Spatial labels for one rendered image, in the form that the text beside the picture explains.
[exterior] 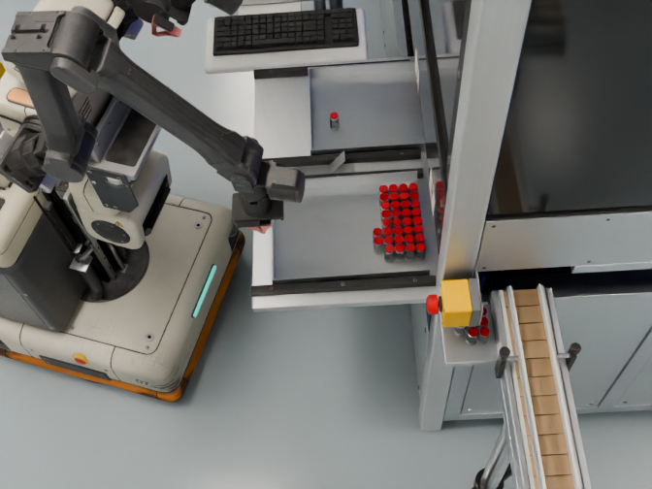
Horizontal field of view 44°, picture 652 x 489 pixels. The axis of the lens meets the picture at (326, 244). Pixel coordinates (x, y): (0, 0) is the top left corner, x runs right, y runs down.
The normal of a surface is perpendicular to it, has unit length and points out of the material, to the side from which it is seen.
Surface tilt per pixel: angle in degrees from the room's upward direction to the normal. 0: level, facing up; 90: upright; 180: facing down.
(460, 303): 0
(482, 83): 90
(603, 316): 90
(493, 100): 90
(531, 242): 90
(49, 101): 98
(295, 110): 0
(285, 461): 0
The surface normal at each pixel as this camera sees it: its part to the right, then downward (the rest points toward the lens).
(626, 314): 0.04, 0.86
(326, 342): -0.06, -0.51
